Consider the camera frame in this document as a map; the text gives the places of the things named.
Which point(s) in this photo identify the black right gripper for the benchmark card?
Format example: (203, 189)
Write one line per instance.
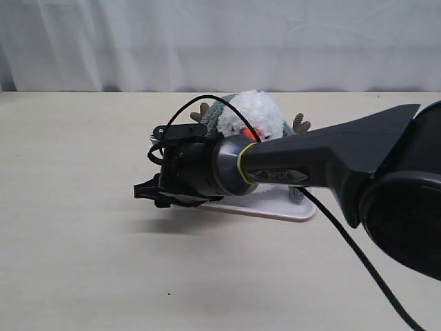
(187, 174)

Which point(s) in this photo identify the green knitted scarf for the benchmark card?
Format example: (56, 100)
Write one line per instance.
(213, 117)

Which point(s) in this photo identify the white rectangular tray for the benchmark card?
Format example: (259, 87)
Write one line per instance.
(273, 204)

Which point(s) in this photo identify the white plush snowman toy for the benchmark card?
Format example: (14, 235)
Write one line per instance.
(255, 117)

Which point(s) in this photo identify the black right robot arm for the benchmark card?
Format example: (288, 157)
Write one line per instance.
(383, 169)

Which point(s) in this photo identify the white backdrop curtain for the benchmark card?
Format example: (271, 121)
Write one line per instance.
(182, 46)

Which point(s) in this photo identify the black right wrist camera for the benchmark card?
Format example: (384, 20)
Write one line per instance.
(177, 131)

